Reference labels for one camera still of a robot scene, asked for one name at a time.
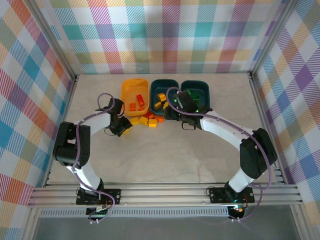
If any dark teal plastic bin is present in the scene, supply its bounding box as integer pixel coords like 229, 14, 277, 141
180, 79, 210, 113
149, 78, 180, 117

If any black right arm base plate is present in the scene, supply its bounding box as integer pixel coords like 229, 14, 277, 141
208, 186, 256, 205

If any right controller board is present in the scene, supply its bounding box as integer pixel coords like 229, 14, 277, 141
228, 204, 247, 217

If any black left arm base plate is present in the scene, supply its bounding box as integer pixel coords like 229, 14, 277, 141
75, 187, 122, 206

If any orange plastic bin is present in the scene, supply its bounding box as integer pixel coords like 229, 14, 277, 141
120, 77, 150, 118

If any aluminium side rail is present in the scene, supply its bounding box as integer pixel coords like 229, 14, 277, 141
43, 74, 81, 188
248, 72, 287, 185

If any grey slotted cable duct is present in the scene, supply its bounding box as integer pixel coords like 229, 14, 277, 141
39, 209, 231, 218

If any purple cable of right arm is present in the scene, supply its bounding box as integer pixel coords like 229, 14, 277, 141
165, 86, 273, 223

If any left controller board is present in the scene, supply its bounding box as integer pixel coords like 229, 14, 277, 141
86, 204, 112, 218

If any aluminium mounting rail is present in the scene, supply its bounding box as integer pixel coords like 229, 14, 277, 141
27, 183, 303, 208

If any aluminium frame post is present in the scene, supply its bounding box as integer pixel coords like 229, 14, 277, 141
27, 0, 77, 81
249, 0, 300, 78

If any controller board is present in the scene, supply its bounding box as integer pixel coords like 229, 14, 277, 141
228, 204, 247, 217
86, 204, 112, 218

